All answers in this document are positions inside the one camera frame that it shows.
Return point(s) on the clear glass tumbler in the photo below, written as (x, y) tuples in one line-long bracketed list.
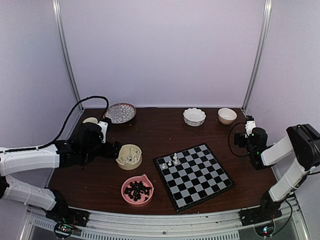
[(115, 110)]

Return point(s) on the patterned saucer plate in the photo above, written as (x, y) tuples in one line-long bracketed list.
[(128, 112)]

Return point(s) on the cream bowl with spout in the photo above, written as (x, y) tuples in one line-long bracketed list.
[(124, 151)]

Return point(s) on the black chess pieces pile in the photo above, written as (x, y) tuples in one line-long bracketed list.
[(135, 190)]

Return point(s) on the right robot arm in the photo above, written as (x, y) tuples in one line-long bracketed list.
[(301, 141)]

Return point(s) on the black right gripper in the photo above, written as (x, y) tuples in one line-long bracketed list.
[(240, 136)]

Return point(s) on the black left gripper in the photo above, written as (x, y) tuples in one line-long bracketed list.
[(107, 153)]

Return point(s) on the aluminium frame post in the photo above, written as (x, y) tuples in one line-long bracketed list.
[(264, 30), (65, 53)]

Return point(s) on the aluminium frame post left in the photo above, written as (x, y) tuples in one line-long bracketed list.
[(65, 53)]

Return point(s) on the aluminium front rail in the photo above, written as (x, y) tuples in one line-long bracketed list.
[(223, 225)]

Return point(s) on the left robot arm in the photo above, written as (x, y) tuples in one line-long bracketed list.
[(57, 154)]

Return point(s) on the pink bowl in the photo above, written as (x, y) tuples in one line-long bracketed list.
[(146, 182)]

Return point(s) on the black and white chessboard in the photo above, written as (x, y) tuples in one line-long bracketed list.
[(197, 178)]

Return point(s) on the white scalloped bowl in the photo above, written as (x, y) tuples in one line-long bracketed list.
[(194, 117)]

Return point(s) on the small cream bowl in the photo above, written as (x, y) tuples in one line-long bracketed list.
[(227, 116)]

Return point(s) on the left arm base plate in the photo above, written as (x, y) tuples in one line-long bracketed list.
[(66, 215)]

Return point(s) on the white chess piece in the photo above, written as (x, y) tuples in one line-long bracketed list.
[(175, 157)]

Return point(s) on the aluminium frame post right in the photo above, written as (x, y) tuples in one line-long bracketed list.
[(264, 30)]

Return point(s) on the white textured ceramic mug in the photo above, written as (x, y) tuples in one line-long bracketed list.
[(91, 120)]

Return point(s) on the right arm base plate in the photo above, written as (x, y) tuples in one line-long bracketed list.
[(256, 215)]

